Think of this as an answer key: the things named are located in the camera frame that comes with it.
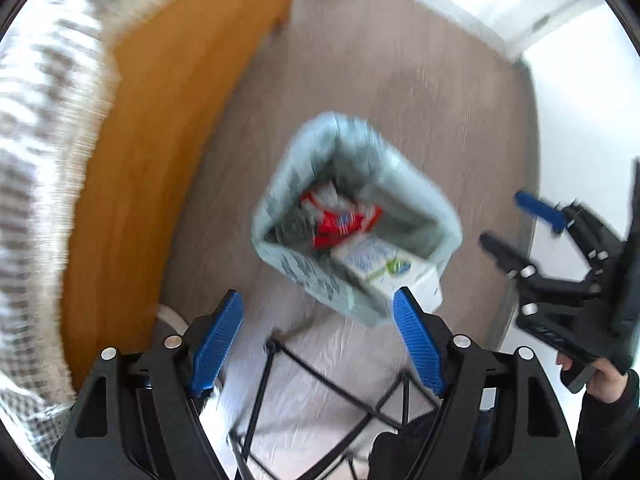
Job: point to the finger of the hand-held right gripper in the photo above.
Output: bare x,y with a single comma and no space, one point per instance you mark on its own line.
537,207
505,256

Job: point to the red snack packet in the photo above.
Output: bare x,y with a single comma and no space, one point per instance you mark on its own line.
335,225

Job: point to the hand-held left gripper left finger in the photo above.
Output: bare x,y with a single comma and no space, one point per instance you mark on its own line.
217,342

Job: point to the person's dark trouser leg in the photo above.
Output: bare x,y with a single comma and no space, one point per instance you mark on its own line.
397,455

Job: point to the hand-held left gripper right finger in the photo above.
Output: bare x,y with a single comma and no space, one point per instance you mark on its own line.
417,345

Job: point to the person's right forearm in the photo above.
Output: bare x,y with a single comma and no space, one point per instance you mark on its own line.
610,440

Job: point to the black tripod stand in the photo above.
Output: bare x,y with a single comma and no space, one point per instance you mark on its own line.
300,367

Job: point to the striped blanket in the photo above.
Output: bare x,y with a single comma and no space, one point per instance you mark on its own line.
40,135

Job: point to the white carton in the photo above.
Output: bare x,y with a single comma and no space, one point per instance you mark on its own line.
385,267

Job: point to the wooden bed frame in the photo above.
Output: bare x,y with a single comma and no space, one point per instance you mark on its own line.
150,185

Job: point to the bin with green bag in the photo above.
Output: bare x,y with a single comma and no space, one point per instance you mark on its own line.
280,210

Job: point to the person's right hand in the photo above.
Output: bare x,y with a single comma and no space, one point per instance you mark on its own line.
607,382

